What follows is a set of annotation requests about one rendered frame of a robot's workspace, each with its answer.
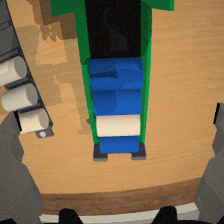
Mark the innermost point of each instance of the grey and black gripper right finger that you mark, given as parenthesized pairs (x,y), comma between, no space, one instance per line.
(209,197)

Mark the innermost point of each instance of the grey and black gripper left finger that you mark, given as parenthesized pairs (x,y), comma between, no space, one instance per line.
(20,198)

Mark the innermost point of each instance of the cream short plastic bar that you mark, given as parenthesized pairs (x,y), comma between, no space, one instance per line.
(33,120)
(20,97)

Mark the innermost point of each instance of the cream cylinder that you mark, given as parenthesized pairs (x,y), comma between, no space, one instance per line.
(118,125)
(12,70)

